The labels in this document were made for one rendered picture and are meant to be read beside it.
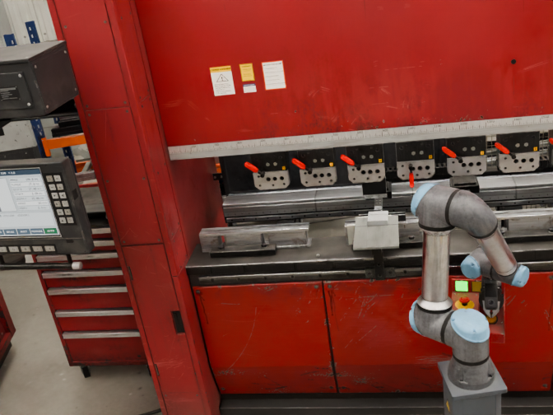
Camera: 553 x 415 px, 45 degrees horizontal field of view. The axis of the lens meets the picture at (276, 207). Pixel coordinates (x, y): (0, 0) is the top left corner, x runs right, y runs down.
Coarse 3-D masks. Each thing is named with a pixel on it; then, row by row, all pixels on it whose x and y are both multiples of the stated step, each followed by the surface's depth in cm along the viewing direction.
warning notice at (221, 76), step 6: (228, 66) 263; (216, 72) 265; (222, 72) 264; (228, 72) 264; (216, 78) 266; (222, 78) 265; (228, 78) 265; (216, 84) 267; (222, 84) 266; (228, 84) 266; (216, 90) 268; (222, 90) 268; (228, 90) 267; (234, 90) 267
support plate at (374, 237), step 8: (392, 216) 284; (360, 224) 281; (392, 224) 277; (360, 232) 274; (368, 232) 274; (376, 232) 273; (384, 232) 272; (392, 232) 271; (360, 240) 268; (368, 240) 267; (376, 240) 266; (384, 240) 265; (392, 240) 265; (360, 248) 263; (368, 248) 263; (376, 248) 262; (384, 248) 262; (392, 248) 261
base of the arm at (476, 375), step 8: (456, 360) 216; (488, 360) 215; (448, 368) 222; (456, 368) 217; (464, 368) 215; (472, 368) 214; (480, 368) 214; (488, 368) 216; (448, 376) 221; (456, 376) 217; (464, 376) 215; (472, 376) 214; (480, 376) 214; (488, 376) 218; (456, 384) 218; (464, 384) 215; (472, 384) 214; (480, 384) 214; (488, 384) 215
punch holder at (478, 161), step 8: (472, 136) 261; (480, 136) 261; (448, 144) 264; (456, 144) 263; (464, 144) 263; (472, 144) 262; (480, 144) 262; (456, 152) 265; (464, 152) 264; (472, 152) 264; (480, 152) 264; (448, 160) 266; (456, 160) 266; (464, 160) 265; (472, 160) 265; (480, 160) 265; (448, 168) 268; (456, 168) 268; (464, 168) 267; (472, 168) 266; (480, 168) 266
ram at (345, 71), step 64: (192, 0) 253; (256, 0) 250; (320, 0) 247; (384, 0) 243; (448, 0) 240; (512, 0) 237; (192, 64) 265; (256, 64) 261; (320, 64) 257; (384, 64) 254; (448, 64) 250; (512, 64) 247; (192, 128) 277; (256, 128) 273; (320, 128) 269; (512, 128) 258
